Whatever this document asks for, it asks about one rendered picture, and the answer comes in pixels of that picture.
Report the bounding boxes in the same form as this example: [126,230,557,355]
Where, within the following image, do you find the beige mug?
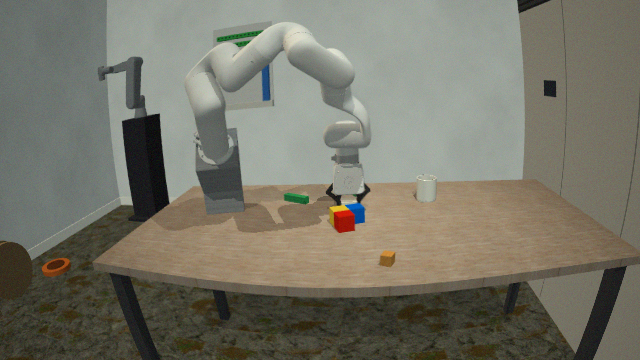
[416,175,437,203]

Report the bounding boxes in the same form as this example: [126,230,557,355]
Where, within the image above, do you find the green rectangular bar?
[284,193,309,204]

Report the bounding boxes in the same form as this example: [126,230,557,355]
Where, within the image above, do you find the orange cube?
[380,251,395,267]

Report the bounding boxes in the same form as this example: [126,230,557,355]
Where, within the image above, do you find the yellow cube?
[329,205,349,226]

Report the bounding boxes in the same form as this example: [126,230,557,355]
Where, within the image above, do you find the blue cube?
[345,203,365,224]

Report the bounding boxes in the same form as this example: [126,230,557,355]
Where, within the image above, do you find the red cube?
[334,210,355,233]

